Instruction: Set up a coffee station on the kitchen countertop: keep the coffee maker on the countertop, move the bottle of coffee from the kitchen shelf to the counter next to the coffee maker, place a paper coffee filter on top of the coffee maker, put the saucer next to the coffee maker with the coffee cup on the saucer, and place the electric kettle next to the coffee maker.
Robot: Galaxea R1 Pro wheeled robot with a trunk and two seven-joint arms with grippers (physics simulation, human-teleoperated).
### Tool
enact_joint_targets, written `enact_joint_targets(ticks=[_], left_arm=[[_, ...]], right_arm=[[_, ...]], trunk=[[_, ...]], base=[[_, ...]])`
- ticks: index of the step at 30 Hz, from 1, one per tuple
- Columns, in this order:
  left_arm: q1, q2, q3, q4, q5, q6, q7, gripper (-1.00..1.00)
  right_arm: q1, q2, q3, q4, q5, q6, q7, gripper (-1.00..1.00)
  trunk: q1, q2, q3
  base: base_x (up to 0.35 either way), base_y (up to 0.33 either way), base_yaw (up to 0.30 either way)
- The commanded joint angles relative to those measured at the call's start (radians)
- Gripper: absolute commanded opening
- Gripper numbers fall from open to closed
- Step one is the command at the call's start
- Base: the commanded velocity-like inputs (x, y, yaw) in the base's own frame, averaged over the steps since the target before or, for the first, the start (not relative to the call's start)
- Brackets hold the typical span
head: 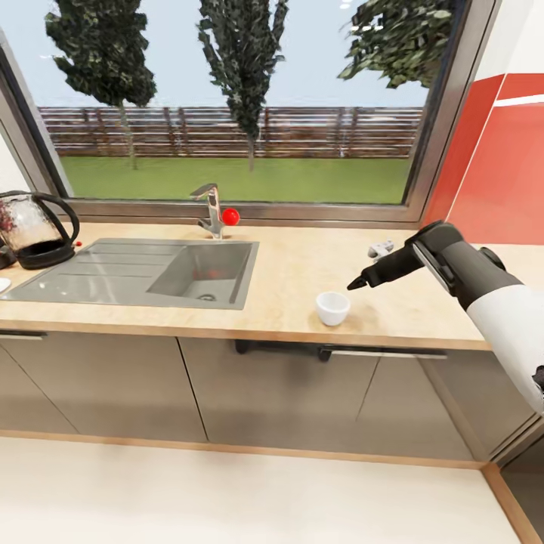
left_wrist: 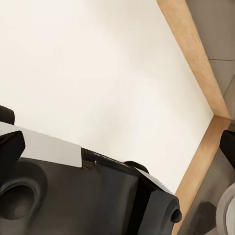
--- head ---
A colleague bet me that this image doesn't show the electric kettle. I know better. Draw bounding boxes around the electric kettle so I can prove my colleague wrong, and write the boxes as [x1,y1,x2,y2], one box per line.
[0,190,79,270]

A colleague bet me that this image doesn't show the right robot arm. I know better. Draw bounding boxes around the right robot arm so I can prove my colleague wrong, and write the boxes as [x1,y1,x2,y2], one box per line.
[347,220,544,422]

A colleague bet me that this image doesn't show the coffee cup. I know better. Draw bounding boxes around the coffee cup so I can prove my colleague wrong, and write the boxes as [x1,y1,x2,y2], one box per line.
[316,292,350,326]

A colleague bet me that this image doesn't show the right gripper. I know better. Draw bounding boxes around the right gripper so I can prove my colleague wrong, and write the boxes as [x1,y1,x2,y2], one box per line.
[347,252,408,291]

